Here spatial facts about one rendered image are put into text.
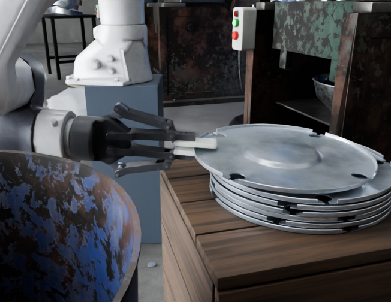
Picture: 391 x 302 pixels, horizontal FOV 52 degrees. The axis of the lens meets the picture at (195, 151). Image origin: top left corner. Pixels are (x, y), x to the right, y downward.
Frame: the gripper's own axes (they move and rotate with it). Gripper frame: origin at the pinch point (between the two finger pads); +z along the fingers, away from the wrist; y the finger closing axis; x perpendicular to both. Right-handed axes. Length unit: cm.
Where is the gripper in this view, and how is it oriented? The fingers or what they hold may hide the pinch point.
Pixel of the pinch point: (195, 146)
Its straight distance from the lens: 66.7
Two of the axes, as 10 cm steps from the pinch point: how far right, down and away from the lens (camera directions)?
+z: 10.0, 0.8, -0.3
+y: 0.6, -9.3, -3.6
